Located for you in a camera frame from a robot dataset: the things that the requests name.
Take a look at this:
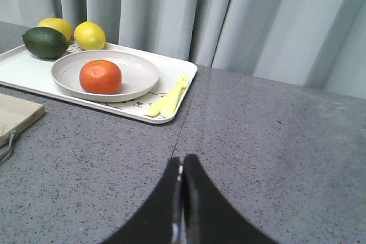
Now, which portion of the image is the yellow lemon right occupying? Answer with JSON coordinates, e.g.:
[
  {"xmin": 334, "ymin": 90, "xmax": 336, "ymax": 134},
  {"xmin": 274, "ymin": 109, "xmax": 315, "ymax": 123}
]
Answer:
[{"xmin": 74, "ymin": 21, "xmax": 106, "ymax": 50}]

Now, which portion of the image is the grey curtain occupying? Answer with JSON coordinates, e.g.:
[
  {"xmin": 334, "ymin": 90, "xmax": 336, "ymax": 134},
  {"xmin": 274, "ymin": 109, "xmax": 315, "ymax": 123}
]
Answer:
[{"xmin": 1, "ymin": 0, "xmax": 365, "ymax": 98}]

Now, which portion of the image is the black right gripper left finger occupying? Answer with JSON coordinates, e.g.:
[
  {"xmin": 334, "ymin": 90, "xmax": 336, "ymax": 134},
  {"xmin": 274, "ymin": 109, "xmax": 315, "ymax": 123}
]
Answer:
[{"xmin": 104, "ymin": 157, "xmax": 182, "ymax": 243}]

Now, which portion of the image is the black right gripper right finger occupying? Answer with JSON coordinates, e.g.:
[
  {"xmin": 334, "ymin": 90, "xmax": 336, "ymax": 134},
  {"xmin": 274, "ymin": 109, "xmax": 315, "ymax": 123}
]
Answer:
[{"xmin": 183, "ymin": 154, "xmax": 275, "ymax": 243}]

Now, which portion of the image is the orange mandarin fruit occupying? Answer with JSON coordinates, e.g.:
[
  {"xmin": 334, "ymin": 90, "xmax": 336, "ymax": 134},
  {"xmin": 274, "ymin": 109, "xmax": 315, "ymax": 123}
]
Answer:
[{"xmin": 79, "ymin": 59, "xmax": 122, "ymax": 94}]

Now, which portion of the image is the wooden cutting board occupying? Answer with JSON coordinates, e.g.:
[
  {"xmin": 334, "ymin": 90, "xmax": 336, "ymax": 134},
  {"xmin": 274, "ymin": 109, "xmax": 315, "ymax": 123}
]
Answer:
[{"xmin": 1, "ymin": 94, "xmax": 45, "ymax": 162}]

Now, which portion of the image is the yellow plastic fork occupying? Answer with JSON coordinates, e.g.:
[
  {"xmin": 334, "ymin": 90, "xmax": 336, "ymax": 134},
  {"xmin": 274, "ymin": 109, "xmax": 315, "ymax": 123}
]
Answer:
[{"xmin": 160, "ymin": 75, "xmax": 190, "ymax": 118}]

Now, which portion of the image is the dark green lime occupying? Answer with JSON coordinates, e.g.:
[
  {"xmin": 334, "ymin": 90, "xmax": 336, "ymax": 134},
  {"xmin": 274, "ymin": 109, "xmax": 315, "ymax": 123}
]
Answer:
[{"xmin": 22, "ymin": 26, "xmax": 69, "ymax": 59}]

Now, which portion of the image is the yellow lemon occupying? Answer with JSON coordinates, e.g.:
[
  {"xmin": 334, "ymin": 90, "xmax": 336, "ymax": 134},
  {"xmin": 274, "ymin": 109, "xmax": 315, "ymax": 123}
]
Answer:
[
  {"xmin": 74, "ymin": 21, "xmax": 106, "ymax": 50},
  {"xmin": 38, "ymin": 18, "xmax": 73, "ymax": 42}
]

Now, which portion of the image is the beige round plate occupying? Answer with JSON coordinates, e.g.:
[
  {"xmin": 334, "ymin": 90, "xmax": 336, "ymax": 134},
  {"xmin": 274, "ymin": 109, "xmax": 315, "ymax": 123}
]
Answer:
[{"xmin": 51, "ymin": 50, "xmax": 160, "ymax": 103}]

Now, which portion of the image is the yellow lemon left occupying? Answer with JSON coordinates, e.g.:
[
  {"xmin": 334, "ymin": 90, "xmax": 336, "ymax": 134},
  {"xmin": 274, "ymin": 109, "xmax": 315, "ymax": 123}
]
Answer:
[{"xmin": 38, "ymin": 18, "xmax": 73, "ymax": 42}]

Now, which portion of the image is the yellow plastic spoon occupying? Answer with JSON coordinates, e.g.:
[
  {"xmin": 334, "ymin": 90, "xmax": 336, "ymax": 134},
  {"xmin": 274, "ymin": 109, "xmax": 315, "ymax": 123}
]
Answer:
[{"xmin": 146, "ymin": 92, "xmax": 172, "ymax": 117}]

